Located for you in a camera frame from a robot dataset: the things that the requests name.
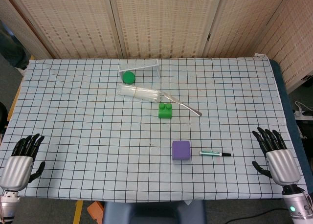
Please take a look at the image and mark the black floor cable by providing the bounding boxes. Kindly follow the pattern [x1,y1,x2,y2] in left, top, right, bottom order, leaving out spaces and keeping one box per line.
[254,207,291,218]

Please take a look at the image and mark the green whiteboard marker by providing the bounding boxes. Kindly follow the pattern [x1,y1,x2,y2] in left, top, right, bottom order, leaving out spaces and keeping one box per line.
[198,150,232,158]

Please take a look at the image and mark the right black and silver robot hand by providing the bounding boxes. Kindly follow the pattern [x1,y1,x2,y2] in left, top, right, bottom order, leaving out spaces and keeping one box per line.
[251,126,302,187]

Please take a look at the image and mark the black rounded object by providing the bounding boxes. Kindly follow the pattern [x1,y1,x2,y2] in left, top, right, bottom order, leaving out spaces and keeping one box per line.
[0,103,8,134]

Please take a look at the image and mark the dark blue padded seat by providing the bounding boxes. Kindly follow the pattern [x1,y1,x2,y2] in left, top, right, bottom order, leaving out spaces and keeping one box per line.
[102,200,207,224]

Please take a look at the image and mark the orange block on floor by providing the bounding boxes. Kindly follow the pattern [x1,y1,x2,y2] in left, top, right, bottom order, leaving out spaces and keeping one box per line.
[87,201,105,224]

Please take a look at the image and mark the beige folding screen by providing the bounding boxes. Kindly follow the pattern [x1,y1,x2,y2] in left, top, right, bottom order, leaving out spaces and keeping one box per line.
[0,0,313,94]

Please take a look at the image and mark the bundle of white straws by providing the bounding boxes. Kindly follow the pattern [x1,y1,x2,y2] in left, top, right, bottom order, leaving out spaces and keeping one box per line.
[116,84,164,103]

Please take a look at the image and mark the silver metal utensil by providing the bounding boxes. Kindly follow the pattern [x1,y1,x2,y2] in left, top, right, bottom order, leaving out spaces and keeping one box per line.
[160,91,203,117]

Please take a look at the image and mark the green ball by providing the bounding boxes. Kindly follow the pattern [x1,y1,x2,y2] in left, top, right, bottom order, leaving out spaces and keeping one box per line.
[122,71,135,85]

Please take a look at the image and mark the green toy building brick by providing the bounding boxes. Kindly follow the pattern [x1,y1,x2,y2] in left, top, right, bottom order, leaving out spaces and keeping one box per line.
[157,103,174,119]

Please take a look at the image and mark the purple cube block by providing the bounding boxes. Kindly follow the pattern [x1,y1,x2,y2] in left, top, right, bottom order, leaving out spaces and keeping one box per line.
[172,140,192,161]

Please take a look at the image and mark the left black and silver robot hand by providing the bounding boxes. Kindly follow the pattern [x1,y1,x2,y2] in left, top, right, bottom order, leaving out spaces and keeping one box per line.
[0,133,46,191]

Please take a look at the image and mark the dark blue padded table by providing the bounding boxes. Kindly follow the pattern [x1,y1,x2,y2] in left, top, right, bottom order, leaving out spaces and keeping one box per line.
[268,59,313,200]

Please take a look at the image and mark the blue checkered tablecloth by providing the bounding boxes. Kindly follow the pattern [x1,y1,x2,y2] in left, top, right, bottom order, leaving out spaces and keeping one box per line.
[0,53,309,202]

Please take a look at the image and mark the white miniature goal frame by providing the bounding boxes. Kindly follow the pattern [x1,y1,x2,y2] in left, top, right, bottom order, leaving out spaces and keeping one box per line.
[118,59,161,78]

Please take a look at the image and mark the person's legs in jeans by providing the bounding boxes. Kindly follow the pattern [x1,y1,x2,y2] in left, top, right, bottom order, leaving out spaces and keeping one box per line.
[0,20,29,71]

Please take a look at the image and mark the white power strip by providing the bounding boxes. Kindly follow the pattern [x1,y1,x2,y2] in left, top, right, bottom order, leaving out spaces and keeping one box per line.
[294,101,313,120]

